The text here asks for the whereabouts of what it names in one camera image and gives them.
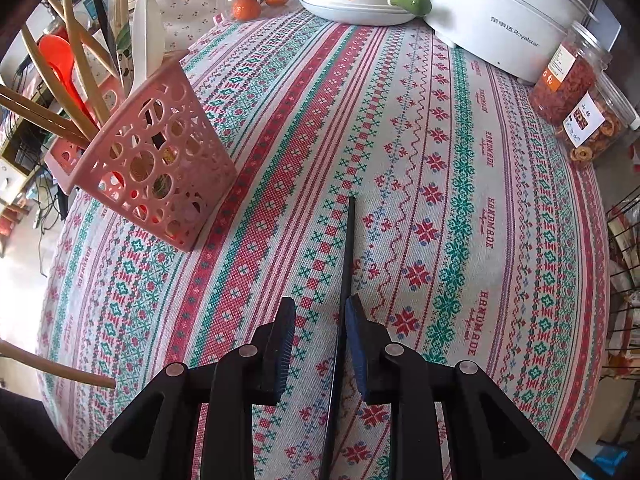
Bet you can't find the white plate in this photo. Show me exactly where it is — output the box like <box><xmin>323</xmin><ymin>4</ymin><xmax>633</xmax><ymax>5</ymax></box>
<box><xmin>298</xmin><ymin>0</ymin><xmax>420</xmax><ymax>26</ymax></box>

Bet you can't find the striped patterned tablecloth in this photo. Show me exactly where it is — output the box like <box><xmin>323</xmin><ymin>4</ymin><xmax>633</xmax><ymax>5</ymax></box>
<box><xmin>37</xmin><ymin>5</ymin><xmax>613</xmax><ymax>480</ymax></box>

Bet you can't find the bunch of wooden chopsticks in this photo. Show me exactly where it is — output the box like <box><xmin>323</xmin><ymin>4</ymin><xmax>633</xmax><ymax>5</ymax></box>
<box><xmin>0</xmin><ymin>0</ymin><xmax>132</xmax><ymax>148</ymax></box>

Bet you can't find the pink plastic basket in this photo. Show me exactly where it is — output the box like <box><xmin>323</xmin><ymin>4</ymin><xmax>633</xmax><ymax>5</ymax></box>
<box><xmin>44</xmin><ymin>55</ymin><xmax>238</xmax><ymax>253</ymax></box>

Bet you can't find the white plastic spoon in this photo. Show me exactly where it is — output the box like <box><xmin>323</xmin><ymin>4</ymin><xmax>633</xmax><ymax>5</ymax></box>
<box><xmin>131</xmin><ymin>0</ymin><xmax>166</xmax><ymax>92</ymax></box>

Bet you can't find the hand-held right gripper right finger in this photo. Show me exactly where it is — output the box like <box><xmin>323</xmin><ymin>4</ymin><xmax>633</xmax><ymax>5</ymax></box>
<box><xmin>344</xmin><ymin>294</ymin><xmax>591</xmax><ymax>480</ymax></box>

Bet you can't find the black chopstick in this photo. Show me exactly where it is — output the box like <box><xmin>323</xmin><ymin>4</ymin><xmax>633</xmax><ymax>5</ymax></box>
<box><xmin>87</xmin><ymin>0</ymin><xmax>123</xmax><ymax>78</ymax></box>
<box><xmin>319</xmin><ymin>197</ymin><xmax>357</xmax><ymax>480</ymax></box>

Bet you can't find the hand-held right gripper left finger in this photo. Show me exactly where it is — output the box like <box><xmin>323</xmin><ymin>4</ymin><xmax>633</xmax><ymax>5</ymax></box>
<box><xmin>65</xmin><ymin>296</ymin><xmax>298</xmax><ymax>480</ymax></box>

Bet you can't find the jar of dried fruit slices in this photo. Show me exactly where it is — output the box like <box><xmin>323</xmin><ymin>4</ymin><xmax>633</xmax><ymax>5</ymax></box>
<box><xmin>555</xmin><ymin>72</ymin><xmax>640</xmax><ymax>163</ymax></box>

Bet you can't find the black wire rack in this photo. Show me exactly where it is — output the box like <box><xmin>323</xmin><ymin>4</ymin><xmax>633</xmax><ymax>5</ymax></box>
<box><xmin>597</xmin><ymin>195</ymin><xmax>640</xmax><ymax>381</ymax></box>

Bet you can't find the plain wooden chopstick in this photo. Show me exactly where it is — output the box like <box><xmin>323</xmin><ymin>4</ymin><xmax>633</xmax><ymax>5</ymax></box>
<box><xmin>0</xmin><ymin>338</ymin><xmax>117</xmax><ymax>389</ymax></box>

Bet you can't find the white electric cooking pot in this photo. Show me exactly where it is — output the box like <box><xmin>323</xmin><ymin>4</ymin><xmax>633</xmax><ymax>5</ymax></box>
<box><xmin>424</xmin><ymin>0</ymin><xmax>598</xmax><ymax>83</ymax></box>

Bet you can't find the red plastic spoon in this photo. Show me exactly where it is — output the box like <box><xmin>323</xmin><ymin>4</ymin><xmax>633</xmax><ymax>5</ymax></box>
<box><xmin>37</xmin><ymin>34</ymin><xmax>101</xmax><ymax>126</ymax></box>

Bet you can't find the jar of red dried berries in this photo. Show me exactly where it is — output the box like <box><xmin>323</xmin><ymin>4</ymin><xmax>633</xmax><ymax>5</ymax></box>
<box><xmin>529</xmin><ymin>20</ymin><xmax>612</xmax><ymax>126</ymax></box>

